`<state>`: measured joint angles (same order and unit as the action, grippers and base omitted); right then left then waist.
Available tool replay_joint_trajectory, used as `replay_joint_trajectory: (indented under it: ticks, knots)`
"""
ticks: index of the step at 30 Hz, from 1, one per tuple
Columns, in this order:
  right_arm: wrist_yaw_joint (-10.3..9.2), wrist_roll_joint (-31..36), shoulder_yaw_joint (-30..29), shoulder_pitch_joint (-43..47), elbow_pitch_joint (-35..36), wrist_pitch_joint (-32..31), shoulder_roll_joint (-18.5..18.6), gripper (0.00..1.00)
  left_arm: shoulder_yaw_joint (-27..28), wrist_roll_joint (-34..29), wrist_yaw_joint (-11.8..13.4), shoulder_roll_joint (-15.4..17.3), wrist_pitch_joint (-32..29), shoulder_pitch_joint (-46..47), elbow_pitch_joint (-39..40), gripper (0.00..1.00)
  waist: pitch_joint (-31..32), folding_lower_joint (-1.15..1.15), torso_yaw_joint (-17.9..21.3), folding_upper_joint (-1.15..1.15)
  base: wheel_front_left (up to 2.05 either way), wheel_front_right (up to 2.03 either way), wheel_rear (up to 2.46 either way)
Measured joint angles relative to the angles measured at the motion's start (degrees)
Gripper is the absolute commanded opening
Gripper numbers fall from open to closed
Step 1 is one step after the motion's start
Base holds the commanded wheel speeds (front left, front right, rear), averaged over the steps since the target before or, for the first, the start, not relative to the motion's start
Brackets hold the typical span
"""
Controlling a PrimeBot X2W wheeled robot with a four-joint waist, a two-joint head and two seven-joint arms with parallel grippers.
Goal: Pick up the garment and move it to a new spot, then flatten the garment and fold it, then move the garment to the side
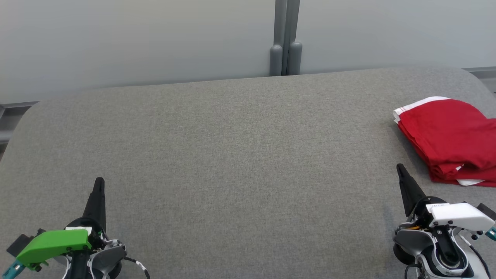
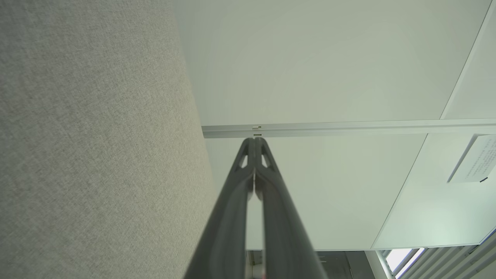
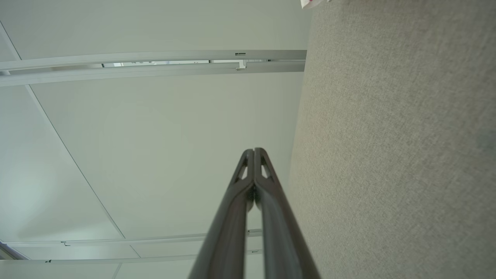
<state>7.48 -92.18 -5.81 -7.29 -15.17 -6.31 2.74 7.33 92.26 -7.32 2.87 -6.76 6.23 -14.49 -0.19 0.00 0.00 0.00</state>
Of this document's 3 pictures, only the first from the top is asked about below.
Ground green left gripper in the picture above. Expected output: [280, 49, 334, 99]
[16, 177, 107, 269]

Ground grey fabric sofa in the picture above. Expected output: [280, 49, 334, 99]
[0, 66, 496, 279]

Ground grey partition post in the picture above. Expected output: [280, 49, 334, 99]
[269, 0, 302, 77]

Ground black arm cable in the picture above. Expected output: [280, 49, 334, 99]
[463, 236, 491, 274]
[123, 256, 151, 279]

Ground red shorts with white panel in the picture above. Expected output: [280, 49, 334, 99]
[393, 96, 496, 175]

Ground grey wall rail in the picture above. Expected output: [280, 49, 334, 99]
[0, 102, 39, 146]
[461, 67, 496, 93]

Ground teal left camera connector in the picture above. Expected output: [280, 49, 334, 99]
[2, 259, 26, 279]

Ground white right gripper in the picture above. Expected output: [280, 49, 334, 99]
[396, 164, 496, 232]

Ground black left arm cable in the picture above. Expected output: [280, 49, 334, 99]
[123, 256, 151, 279]

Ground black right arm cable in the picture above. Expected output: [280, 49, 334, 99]
[463, 236, 491, 274]

